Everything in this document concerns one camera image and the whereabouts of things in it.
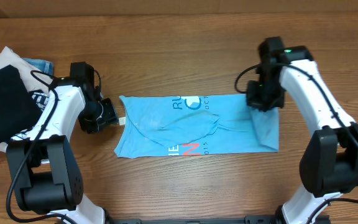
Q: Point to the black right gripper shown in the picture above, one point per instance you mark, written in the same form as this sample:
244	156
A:
253	100

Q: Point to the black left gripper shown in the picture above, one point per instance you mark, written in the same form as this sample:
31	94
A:
110	116

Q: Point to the light blue t-shirt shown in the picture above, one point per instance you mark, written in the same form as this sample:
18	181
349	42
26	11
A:
195	126

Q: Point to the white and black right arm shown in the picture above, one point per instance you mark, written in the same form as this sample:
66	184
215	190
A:
329	166

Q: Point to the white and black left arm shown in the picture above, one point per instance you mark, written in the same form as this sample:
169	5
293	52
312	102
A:
46	179

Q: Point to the black white printed garment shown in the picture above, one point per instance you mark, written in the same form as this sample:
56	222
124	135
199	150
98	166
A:
41	100

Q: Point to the blue denim folded jeans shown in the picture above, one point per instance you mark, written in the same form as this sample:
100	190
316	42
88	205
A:
43	65

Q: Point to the black folded garment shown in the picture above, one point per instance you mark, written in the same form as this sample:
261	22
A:
18	111

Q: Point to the beige folded garment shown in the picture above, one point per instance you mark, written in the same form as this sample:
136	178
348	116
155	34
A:
30	75

